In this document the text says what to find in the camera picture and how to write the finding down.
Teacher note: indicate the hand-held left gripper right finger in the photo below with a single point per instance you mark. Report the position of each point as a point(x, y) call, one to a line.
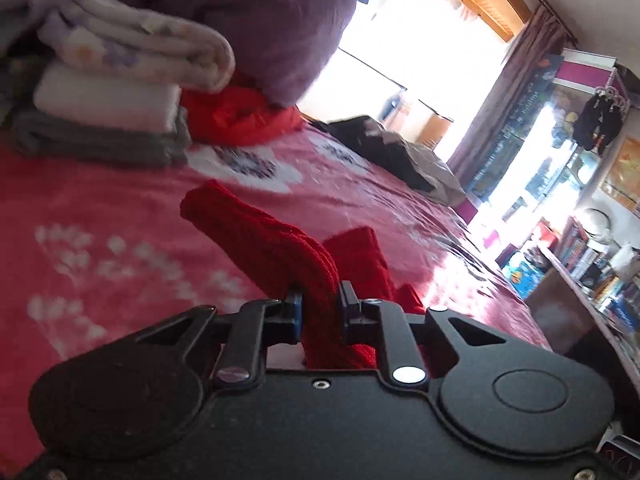
point(343, 312)

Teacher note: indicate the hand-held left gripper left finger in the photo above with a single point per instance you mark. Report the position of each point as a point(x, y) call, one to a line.
point(296, 315)

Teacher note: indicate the purple duvet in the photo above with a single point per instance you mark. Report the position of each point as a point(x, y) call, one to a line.
point(260, 25)

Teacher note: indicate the brown cardboard box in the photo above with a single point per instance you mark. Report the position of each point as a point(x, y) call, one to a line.
point(435, 127)

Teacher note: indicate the row of books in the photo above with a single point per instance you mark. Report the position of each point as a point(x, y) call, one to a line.
point(600, 270)

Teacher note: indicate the glass display cabinet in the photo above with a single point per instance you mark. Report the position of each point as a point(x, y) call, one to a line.
point(555, 135)

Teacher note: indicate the folded white cloth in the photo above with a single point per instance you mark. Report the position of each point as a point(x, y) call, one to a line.
point(105, 97)

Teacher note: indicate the pink floral blanket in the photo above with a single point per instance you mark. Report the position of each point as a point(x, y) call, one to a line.
point(125, 220)

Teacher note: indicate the orange wall poster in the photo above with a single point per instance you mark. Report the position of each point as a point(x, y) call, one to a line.
point(625, 175)

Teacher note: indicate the folded floral cloth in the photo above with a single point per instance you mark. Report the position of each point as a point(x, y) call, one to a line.
point(150, 45)

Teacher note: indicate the white dome object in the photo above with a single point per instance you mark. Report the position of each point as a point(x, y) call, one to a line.
point(597, 222)

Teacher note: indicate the blue hanging banner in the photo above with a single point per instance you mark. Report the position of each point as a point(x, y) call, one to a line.
point(520, 120)

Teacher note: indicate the wooden desk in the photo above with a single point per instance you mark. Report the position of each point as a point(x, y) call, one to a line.
point(565, 310)

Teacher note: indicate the small red box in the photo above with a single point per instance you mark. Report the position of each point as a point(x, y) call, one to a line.
point(545, 235)

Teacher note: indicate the blue cartoon box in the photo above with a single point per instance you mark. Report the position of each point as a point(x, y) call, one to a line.
point(522, 275)

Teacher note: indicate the red knitted sweater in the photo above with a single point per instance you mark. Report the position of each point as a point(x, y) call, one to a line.
point(280, 245)

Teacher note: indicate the beige garment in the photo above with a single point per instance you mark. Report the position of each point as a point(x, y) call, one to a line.
point(435, 170)

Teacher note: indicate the red padded cloth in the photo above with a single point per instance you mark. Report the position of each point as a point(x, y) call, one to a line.
point(235, 115)

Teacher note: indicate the hanging black clothing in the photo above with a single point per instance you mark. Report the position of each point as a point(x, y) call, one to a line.
point(597, 120)

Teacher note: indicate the black garment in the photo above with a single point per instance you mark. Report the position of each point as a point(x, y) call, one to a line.
point(365, 142)

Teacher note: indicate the pink patterned curtain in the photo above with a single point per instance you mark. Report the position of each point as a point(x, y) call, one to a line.
point(510, 80)

